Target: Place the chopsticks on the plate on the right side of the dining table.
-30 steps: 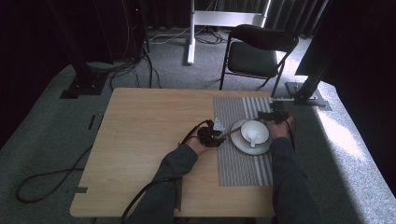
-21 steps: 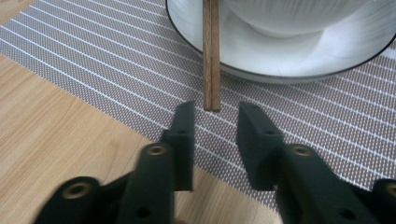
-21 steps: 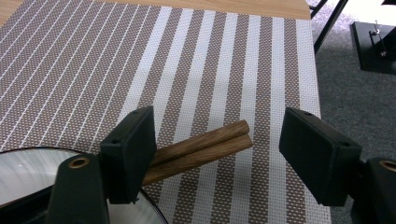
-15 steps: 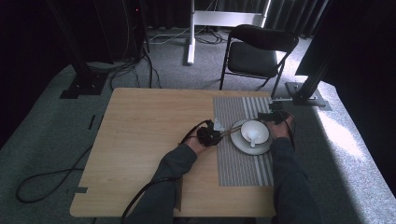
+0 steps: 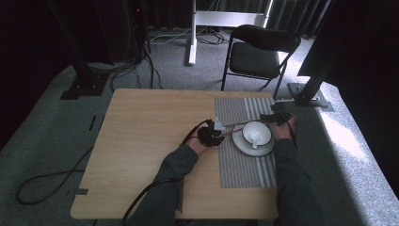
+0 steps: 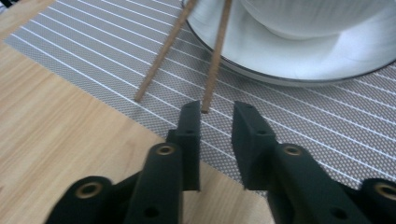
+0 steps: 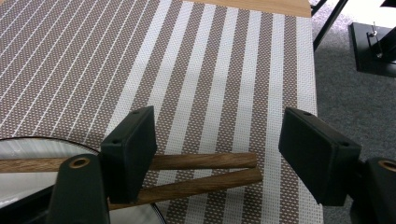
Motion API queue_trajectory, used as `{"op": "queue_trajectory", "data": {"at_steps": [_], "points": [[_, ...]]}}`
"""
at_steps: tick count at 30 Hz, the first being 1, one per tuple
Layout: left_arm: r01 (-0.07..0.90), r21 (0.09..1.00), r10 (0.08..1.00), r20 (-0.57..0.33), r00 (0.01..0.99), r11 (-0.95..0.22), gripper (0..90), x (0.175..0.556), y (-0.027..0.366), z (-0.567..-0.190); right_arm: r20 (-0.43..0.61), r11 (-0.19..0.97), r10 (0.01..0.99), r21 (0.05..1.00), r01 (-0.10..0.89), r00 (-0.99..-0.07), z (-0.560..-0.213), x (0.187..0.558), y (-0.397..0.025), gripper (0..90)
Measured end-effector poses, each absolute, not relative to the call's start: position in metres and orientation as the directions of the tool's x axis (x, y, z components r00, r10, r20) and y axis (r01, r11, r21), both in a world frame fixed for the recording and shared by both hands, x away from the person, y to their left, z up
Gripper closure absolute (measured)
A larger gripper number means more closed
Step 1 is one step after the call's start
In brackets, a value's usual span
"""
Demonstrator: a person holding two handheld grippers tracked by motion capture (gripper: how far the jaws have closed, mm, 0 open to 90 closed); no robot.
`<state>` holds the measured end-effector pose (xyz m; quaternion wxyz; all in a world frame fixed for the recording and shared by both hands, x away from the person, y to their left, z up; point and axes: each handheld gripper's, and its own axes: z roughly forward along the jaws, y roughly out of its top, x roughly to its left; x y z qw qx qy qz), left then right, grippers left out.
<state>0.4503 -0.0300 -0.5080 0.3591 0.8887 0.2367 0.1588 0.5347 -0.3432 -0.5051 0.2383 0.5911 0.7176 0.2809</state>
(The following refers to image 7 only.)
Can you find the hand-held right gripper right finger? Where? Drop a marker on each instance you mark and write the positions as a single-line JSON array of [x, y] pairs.
[[314, 161]]

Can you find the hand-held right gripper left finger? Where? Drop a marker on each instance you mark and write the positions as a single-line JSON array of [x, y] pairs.
[[130, 158]]

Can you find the brown wooden chopstick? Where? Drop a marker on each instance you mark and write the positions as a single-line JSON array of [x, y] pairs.
[[202, 161], [202, 185]]

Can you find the white plate with dark rim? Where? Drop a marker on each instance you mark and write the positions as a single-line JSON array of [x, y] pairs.
[[28, 183]]

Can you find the striped grey white placemat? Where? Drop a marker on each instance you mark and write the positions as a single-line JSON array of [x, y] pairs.
[[202, 77]]

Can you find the black metal stand base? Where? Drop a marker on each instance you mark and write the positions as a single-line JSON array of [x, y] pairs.
[[373, 53]]

